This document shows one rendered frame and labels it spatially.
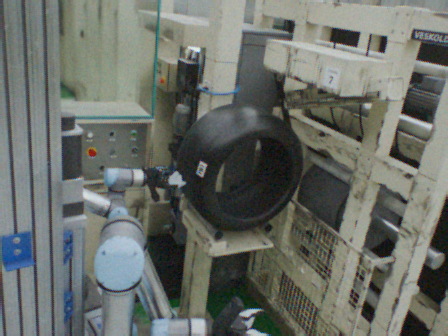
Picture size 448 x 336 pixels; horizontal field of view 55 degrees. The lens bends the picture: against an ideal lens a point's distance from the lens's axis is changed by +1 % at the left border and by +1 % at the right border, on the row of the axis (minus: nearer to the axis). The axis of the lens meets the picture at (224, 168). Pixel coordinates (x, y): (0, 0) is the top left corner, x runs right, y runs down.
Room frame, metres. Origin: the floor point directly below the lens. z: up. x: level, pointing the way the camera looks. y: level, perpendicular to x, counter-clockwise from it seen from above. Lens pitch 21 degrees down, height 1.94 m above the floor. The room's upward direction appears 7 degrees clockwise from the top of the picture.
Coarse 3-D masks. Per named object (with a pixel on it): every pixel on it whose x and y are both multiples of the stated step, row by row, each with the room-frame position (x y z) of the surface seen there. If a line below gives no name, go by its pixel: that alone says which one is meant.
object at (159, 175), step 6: (144, 168) 1.70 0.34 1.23; (150, 168) 1.71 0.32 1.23; (156, 168) 1.72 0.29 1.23; (162, 168) 1.74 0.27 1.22; (144, 174) 1.67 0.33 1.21; (150, 174) 1.69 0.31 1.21; (156, 174) 1.70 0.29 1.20; (162, 174) 1.72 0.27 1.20; (168, 174) 1.71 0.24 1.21; (144, 180) 1.66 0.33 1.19; (150, 180) 1.69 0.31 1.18; (156, 180) 1.70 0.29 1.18; (162, 180) 1.71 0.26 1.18; (144, 186) 1.68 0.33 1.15; (156, 186) 1.69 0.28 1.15
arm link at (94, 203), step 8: (88, 192) 1.47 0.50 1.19; (88, 200) 1.45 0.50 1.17; (96, 200) 1.47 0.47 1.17; (104, 200) 1.49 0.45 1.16; (112, 200) 1.52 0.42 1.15; (120, 200) 1.56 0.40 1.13; (88, 208) 1.45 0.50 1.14; (96, 208) 1.46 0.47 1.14; (104, 208) 1.47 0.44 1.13; (112, 208) 1.48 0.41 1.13; (120, 208) 1.49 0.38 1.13; (104, 216) 1.48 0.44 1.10; (112, 216) 1.46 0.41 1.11
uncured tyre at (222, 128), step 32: (192, 128) 1.91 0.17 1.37; (224, 128) 1.78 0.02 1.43; (256, 128) 1.81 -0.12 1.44; (288, 128) 1.92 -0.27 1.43; (192, 160) 1.76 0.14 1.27; (224, 160) 1.73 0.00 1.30; (288, 160) 2.09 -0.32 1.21; (192, 192) 1.73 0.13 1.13; (224, 192) 2.09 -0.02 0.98; (256, 192) 2.13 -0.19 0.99; (288, 192) 1.91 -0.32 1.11; (224, 224) 1.76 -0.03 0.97; (256, 224) 1.85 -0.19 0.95
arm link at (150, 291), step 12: (120, 216) 1.02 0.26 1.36; (144, 240) 1.05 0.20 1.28; (144, 252) 1.04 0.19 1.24; (144, 264) 1.04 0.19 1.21; (144, 276) 1.03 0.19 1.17; (156, 276) 1.07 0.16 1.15; (144, 288) 1.03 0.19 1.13; (156, 288) 1.05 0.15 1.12; (144, 300) 1.04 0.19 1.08; (156, 300) 1.04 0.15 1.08; (168, 300) 1.09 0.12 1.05; (156, 312) 1.04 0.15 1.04; (168, 312) 1.06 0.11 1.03
